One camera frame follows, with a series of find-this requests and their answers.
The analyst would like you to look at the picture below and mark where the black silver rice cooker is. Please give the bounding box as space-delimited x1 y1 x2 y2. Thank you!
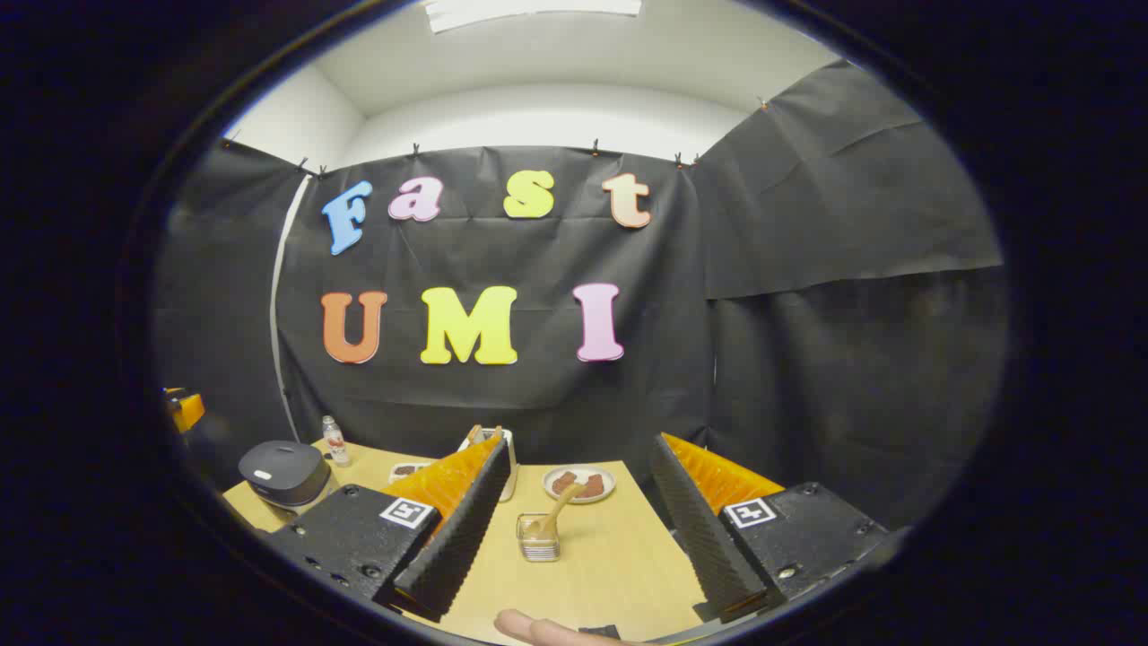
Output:
238 440 333 511

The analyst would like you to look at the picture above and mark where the white round plate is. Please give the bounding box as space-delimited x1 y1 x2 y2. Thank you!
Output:
543 465 617 505

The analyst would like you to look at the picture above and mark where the black backdrop cloth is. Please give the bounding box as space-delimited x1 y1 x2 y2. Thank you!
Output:
152 58 1010 539

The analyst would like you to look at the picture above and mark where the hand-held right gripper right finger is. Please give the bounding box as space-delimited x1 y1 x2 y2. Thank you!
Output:
650 432 889 624

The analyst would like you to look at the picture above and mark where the small clear bottle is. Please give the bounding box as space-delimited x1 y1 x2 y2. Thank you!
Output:
322 415 352 468

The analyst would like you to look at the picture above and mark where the metal wire chopstick holder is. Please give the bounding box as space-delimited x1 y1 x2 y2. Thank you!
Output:
517 511 562 563

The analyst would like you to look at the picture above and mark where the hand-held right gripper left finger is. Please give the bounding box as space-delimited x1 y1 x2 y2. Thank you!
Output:
266 437 512 623

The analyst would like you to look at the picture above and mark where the white toaster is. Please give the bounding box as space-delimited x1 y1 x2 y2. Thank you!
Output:
457 428 519 503

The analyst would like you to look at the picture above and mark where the wooden spoon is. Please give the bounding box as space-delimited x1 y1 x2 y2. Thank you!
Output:
523 482 586 544

